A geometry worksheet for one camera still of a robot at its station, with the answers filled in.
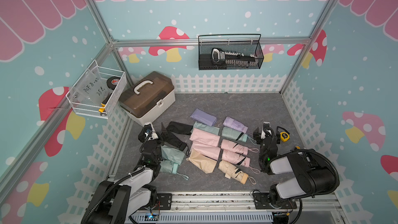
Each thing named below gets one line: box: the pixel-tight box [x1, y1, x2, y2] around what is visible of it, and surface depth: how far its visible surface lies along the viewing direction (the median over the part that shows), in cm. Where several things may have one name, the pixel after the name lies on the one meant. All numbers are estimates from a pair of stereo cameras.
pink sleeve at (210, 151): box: [191, 141, 221, 161], surface depth 89 cm
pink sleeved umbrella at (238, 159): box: [221, 149, 261, 175], surface depth 87 cm
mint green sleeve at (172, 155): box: [160, 144, 186, 165], surface depth 89 cm
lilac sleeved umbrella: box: [222, 116, 249, 133], surface depth 102 cm
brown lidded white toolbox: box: [118, 71, 176, 126], surface depth 97 cm
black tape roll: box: [106, 76, 121, 91], surface depth 81 cm
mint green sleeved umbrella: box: [221, 126, 258, 145], surface depth 96 cm
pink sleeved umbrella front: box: [220, 138, 260, 156], surface depth 91 cm
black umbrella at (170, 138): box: [160, 122, 190, 157], surface depth 94 cm
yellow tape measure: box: [279, 131, 291, 143], surface depth 96 cm
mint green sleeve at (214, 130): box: [190, 121, 220, 136], surface depth 102 cm
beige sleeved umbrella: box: [218, 160, 257, 185], surface depth 81 cm
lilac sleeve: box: [189, 107, 218, 127], surface depth 106 cm
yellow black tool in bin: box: [98, 92, 113, 113], surface depth 65 cm
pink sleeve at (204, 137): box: [189, 127, 221, 147], surface depth 96 cm
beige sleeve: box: [185, 148, 218, 174], surface depth 85 cm
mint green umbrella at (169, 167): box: [159, 160, 190, 181], surface depth 83 cm
